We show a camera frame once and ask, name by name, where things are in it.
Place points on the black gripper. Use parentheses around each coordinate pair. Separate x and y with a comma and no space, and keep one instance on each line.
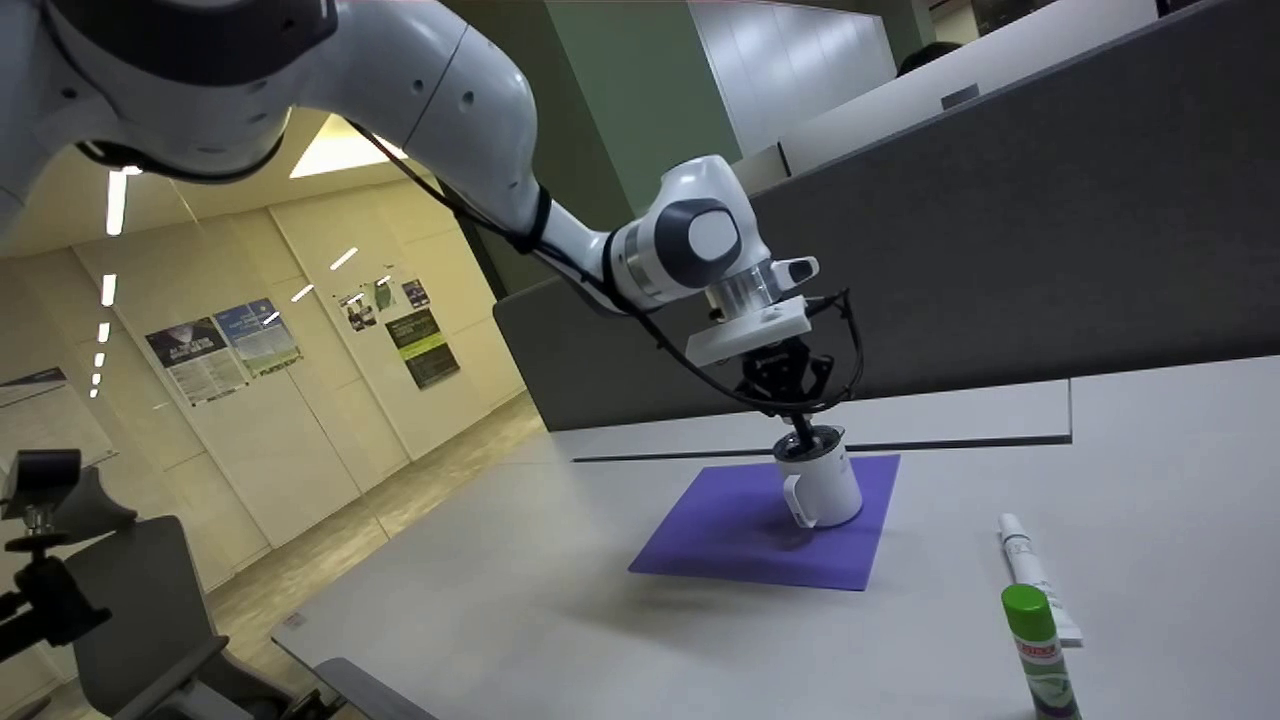
(790,378)

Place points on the white travel mug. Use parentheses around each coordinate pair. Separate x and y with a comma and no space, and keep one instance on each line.
(817,478)

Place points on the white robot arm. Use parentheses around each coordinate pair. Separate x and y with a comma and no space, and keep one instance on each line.
(200,91)

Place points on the purple square mat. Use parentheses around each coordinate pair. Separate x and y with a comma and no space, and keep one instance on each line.
(735,526)

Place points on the white marker pen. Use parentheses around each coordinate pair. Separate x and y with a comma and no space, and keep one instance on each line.
(1030,569)

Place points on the green capped glue stick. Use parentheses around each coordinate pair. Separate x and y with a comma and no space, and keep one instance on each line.
(1034,635)

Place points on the grey office chair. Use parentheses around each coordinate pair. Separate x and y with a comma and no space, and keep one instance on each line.
(123,595)

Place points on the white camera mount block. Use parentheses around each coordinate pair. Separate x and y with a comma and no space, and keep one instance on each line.
(750,331)

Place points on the grey partition wall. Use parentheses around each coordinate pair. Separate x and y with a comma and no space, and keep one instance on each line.
(1118,209)

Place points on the dark green wall poster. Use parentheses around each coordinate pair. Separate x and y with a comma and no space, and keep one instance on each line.
(423,344)

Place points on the wall poster right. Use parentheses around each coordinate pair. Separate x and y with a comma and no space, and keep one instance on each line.
(260,339)

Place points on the wall poster left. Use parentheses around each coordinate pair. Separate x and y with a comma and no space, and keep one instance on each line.
(197,360)

